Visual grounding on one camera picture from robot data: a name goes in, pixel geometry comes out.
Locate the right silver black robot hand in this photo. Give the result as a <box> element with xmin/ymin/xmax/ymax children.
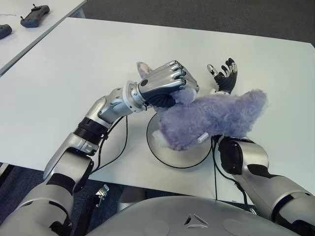
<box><xmin>206</xmin><ymin>58</ymin><xmax>239</xmax><ymax>94</ymax></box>

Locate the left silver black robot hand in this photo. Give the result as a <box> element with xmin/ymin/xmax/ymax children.
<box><xmin>137</xmin><ymin>59</ymin><xmax>200</xmax><ymax>108</ymax></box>

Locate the purple plush rabbit doll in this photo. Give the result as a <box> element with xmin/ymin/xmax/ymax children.
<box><xmin>136</xmin><ymin>61</ymin><xmax>268</xmax><ymax>151</ymax></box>

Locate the white plate with black rim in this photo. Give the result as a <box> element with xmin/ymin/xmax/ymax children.
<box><xmin>146</xmin><ymin>112</ymin><xmax>213</xmax><ymax>169</ymax></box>

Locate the white side table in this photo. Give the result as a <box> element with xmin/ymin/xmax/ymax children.
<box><xmin>0</xmin><ymin>0</ymin><xmax>88</xmax><ymax>74</ymax></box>

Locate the metal clamp under table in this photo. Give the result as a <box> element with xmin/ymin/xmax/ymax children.
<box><xmin>94</xmin><ymin>183</ymin><xmax>110</xmax><ymax>207</ymax></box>

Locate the grey robot torso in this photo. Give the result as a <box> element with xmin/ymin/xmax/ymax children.
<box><xmin>85</xmin><ymin>195</ymin><xmax>298</xmax><ymax>236</ymax></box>

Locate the black controller with antennas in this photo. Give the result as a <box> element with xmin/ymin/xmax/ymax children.
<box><xmin>20</xmin><ymin>4</ymin><xmax>51</xmax><ymax>28</ymax></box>

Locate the dark grey gamepad controller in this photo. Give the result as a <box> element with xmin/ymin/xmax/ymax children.
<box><xmin>0</xmin><ymin>24</ymin><xmax>13</xmax><ymax>40</ymax></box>

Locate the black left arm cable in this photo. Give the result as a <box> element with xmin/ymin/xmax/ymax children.
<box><xmin>91</xmin><ymin>115</ymin><xmax>128</xmax><ymax>174</ymax></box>

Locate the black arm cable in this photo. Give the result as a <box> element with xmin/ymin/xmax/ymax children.
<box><xmin>91</xmin><ymin>115</ymin><xmax>128</xmax><ymax>174</ymax></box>
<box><xmin>210</xmin><ymin>136</ymin><xmax>254</xmax><ymax>209</ymax></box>

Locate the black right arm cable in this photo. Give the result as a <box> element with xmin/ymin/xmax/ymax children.
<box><xmin>210</xmin><ymin>136</ymin><xmax>254</xmax><ymax>209</ymax></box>

